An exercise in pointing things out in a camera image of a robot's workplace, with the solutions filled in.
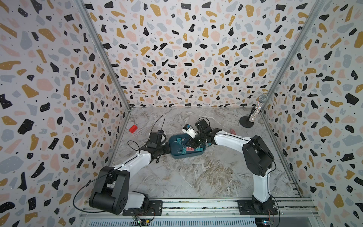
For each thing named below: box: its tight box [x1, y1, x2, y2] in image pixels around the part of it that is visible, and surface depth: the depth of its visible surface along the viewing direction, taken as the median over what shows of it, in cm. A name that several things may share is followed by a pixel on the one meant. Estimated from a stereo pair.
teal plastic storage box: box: [168, 133, 207, 159], surface depth 97 cm
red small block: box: [128, 124, 138, 134], surface depth 108 cm
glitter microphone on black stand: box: [239, 94, 268, 129], surface depth 102 cm
